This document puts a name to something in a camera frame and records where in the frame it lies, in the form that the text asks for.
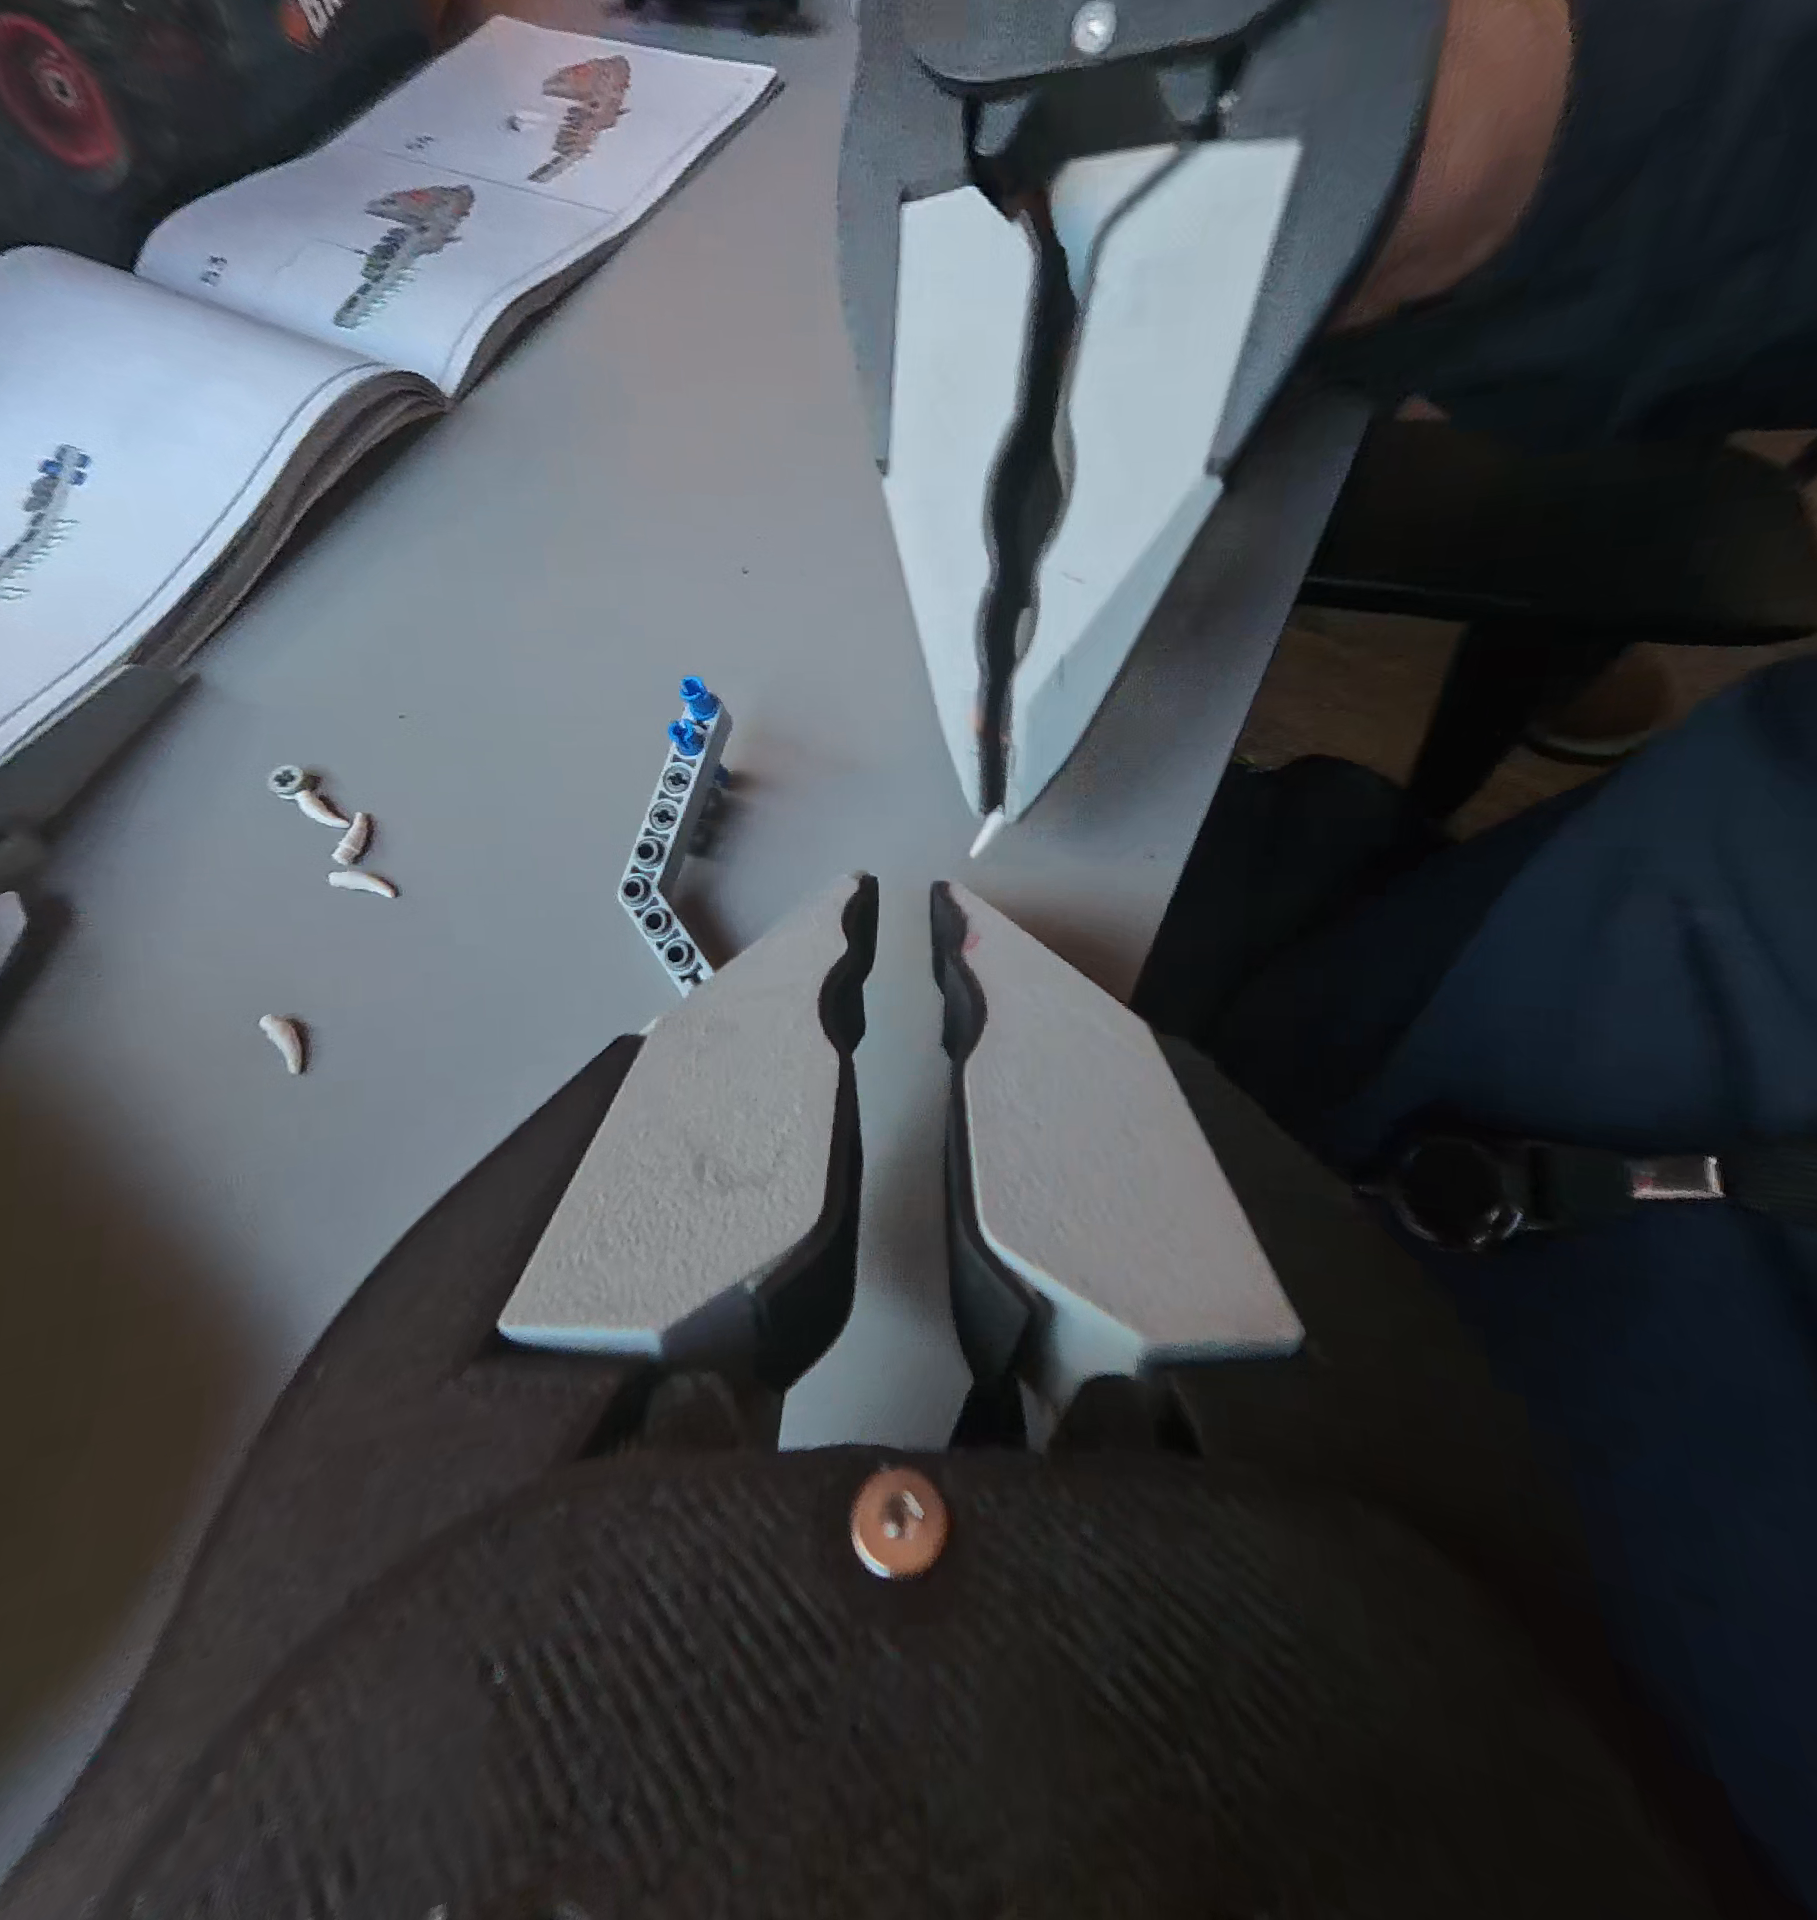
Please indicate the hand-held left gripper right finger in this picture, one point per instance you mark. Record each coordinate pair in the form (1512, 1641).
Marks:
(1105, 1171)

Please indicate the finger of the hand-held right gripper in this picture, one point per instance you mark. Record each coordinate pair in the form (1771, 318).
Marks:
(948, 389)
(1162, 346)

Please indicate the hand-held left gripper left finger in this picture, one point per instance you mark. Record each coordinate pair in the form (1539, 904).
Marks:
(699, 1139)

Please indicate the white lego tooth piece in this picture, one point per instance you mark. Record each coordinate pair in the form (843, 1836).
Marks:
(285, 1043)
(323, 807)
(982, 836)
(364, 885)
(351, 837)

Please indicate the person's right forearm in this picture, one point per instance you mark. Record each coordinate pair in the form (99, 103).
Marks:
(1673, 195)

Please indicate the grey bent lego beam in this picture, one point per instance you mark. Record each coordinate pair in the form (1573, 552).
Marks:
(654, 854)

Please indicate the open lego instruction booklet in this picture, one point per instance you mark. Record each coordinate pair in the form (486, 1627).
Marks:
(128, 437)

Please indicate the black lego set box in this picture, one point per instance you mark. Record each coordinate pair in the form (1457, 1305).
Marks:
(38, 90)

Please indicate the black chair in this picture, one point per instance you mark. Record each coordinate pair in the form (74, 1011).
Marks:
(1568, 525)

